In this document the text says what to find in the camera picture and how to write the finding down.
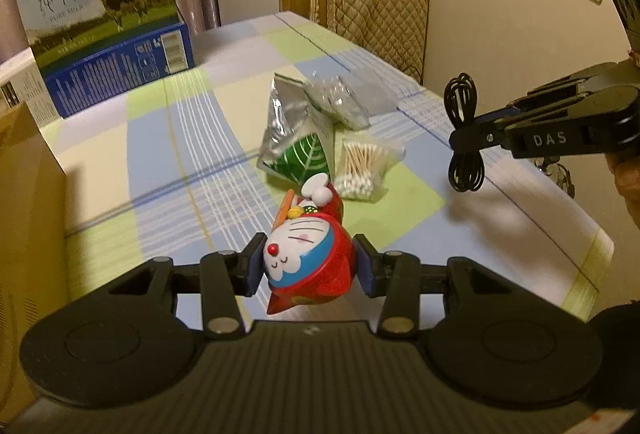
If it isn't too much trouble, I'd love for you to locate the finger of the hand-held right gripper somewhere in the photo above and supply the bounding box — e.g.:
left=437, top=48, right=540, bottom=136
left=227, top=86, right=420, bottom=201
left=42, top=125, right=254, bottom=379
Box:
left=472, top=61, right=637, bottom=127
left=449, top=86, right=640, bottom=161

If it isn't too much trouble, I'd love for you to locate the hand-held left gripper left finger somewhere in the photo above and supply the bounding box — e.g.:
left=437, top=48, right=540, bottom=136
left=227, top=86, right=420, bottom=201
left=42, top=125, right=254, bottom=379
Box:
left=107, top=231, right=268, bottom=340

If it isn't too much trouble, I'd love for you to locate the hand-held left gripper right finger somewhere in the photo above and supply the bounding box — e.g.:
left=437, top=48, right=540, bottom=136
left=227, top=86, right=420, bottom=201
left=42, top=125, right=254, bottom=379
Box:
left=352, top=234, right=507, bottom=340

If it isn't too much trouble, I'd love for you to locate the red blue cat toy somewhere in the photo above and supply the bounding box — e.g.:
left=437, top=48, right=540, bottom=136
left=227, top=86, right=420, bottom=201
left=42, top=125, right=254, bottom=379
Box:
left=265, top=177, right=359, bottom=318

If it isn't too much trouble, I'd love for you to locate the black cable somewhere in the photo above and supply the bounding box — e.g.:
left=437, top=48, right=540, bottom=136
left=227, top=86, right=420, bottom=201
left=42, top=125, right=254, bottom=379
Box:
left=444, top=73, right=486, bottom=193

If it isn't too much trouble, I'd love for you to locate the bag of cotton swabs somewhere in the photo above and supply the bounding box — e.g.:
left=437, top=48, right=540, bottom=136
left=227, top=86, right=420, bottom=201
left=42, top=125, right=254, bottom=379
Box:
left=331, top=138, right=397, bottom=203

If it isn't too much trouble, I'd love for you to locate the silver green foil bag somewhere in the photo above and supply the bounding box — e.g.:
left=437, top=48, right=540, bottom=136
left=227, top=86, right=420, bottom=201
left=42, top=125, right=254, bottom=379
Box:
left=256, top=73, right=335, bottom=187

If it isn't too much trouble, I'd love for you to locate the clear hook package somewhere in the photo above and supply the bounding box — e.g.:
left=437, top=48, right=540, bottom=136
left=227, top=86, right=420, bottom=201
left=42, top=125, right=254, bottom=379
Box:
left=302, top=74, right=373, bottom=131

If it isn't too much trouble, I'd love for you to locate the brown cardboard box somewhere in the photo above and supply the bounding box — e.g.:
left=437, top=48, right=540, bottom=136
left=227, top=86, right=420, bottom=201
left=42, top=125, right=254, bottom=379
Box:
left=0, top=102, right=71, bottom=425

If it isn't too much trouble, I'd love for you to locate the person's right hand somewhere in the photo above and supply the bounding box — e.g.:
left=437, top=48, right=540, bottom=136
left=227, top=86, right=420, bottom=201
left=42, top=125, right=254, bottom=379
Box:
left=605, top=149, right=640, bottom=240

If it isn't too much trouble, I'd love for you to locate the checked tablecloth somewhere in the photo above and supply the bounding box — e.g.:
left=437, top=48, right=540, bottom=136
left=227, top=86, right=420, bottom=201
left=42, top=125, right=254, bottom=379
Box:
left=37, top=12, right=616, bottom=330

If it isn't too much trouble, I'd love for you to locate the chair with quilted cover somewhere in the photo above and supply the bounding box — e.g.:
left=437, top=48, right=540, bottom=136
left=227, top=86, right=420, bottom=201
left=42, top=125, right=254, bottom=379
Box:
left=310, top=0, right=432, bottom=85

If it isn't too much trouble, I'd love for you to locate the white carton box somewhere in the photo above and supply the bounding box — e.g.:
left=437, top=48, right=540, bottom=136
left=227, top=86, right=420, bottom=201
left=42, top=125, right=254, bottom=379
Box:
left=0, top=59, right=62, bottom=131

